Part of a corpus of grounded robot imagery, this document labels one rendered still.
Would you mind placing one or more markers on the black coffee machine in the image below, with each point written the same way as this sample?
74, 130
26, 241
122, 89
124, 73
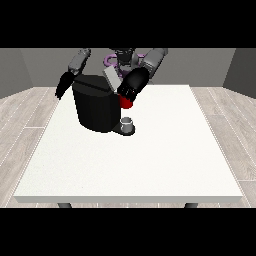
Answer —
95, 106

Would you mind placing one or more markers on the pale grey machine lid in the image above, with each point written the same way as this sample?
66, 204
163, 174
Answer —
111, 77

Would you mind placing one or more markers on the red pod holder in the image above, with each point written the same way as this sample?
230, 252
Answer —
125, 102

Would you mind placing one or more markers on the grey robot trunk purple rings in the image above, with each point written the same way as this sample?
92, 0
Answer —
121, 60

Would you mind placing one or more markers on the small grey cup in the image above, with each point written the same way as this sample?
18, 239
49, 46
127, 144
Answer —
126, 124

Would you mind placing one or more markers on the dark table leg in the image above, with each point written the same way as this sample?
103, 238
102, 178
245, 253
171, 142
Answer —
191, 205
64, 205

